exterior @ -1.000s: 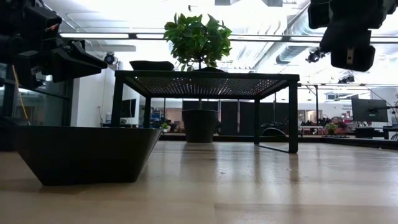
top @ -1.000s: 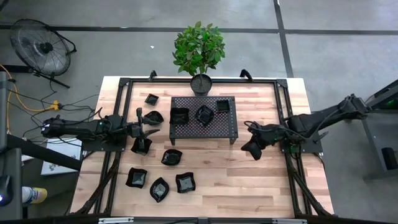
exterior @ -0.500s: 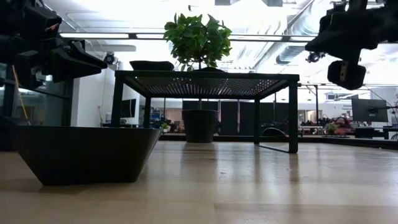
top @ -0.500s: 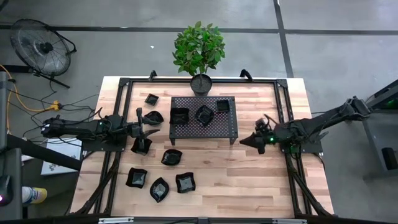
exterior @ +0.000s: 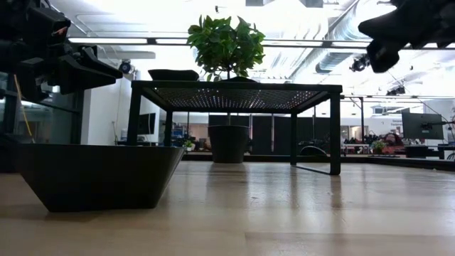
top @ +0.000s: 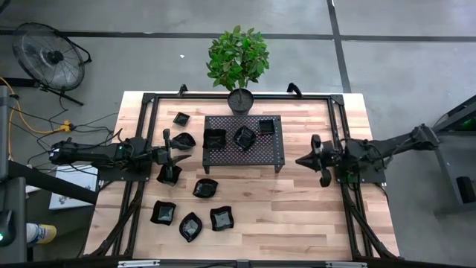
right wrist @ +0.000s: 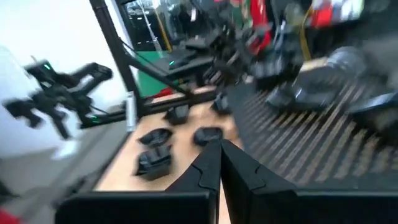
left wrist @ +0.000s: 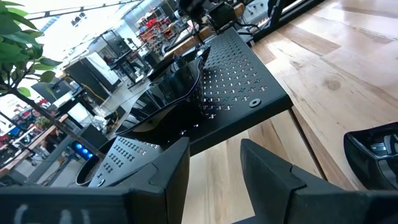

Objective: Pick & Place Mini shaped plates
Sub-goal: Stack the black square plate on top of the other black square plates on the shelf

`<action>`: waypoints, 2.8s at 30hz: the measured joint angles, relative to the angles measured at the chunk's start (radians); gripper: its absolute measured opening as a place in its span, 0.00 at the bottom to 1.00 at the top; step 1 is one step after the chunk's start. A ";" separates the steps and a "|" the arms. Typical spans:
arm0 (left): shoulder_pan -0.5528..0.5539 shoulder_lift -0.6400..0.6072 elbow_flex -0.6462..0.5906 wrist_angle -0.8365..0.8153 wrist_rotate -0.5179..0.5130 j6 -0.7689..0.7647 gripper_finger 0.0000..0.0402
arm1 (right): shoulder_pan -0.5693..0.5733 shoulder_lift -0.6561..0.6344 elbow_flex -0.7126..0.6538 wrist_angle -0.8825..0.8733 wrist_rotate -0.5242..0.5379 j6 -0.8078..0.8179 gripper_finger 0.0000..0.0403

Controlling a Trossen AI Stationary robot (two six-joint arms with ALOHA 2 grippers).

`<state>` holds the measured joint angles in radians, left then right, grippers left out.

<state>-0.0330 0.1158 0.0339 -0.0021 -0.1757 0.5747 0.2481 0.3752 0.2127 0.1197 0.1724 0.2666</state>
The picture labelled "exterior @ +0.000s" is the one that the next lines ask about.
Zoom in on thin yellow rod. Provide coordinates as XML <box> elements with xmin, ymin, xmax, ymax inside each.
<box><xmin>13</xmin><ymin>73</ymin><xmax>36</xmax><ymax>144</ymax></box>

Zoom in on person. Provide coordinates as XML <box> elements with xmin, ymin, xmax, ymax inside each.
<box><xmin>381</xmin><ymin>132</ymin><xmax>406</xmax><ymax>156</ymax></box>

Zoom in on black perforated metal stand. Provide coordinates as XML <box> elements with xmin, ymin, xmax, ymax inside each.
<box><xmin>124</xmin><ymin>80</ymin><xmax>344</xmax><ymax>176</ymax></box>

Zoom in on long ceiling light strip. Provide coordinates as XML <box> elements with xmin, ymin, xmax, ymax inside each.
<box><xmin>67</xmin><ymin>37</ymin><xmax>455</xmax><ymax>50</ymax></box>

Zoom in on black gantry frame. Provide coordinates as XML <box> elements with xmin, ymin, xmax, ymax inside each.
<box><xmin>340</xmin><ymin>94</ymin><xmax>455</xmax><ymax>145</ymax></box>

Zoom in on black wavy square mini plate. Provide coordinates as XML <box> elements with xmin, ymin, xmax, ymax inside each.
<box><xmin>16</xmin><ymin>143</ymin><xmax>186</xmax><ymax>213</ymax></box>
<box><xmin>147</xmin><ymin>68</ymin><xmax>200</xmax><ymax>82</ymax></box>

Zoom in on black ceiling spotlight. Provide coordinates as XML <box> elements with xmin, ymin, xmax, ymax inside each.
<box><xmin>385</xmin><ymin>85</ymin><xmax>407</xmax><ymax>97</ymax></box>
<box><xmin>349</xmin><ymin>53</ymin><xmax>371</xmax><ymax>73</ymax></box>

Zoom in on black computer monitor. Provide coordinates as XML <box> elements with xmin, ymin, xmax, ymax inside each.
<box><xmin>401</xmin><ymin>112</ymin><xmax>445</xmax><ymax>141</ymax></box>

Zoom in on black framed glass partition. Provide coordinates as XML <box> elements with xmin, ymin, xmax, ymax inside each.
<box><xmin>0</xmin><ymin>53</ymin><xmax>89</xmax><ymax>154</ymax></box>

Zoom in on silver ventilation duct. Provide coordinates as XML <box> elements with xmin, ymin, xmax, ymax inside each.
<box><xmin>287</xmin><ymin>0</ymin><xmax>374</xmax><ymax>78</ymax></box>

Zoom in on green potted plant black pot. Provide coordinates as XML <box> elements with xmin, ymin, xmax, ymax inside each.
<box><xmin>186</xmin><ymin>14</ymin><xmax>267</xmax><ymax>164</ymax></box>

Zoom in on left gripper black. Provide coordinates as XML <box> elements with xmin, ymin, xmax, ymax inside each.
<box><xmin>17</xmin><ymin>44</ymin><xmax>124</xmax><ymax>102</ymax></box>

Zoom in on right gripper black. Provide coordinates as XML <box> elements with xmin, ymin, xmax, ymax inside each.
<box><xmin>358</xmin><ymin>0</ymin><xmax>455</xmax><ymax>74</ymax></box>

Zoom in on black wall screen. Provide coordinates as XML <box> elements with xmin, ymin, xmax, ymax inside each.
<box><xmin>136</xmin><ymin>112</ymin><xmax>157</xmax><ymax>136</ymax></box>

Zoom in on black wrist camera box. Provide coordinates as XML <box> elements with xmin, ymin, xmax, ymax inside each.
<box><xmin>26</xmin><ymin>6</ymin><xmax>72</xmax><ymax>46</ymax></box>

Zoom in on black room divider panels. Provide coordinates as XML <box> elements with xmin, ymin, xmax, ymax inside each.
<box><xmin>208</xmin><ymin>114</ymin><xmax>331</xmax><ymax>156</ymax></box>

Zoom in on round black wall camera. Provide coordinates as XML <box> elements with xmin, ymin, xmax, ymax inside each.
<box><xmin>118</xmin><ymin>59</ymin><xmax>134</xmax><ymax>75</ymax></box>

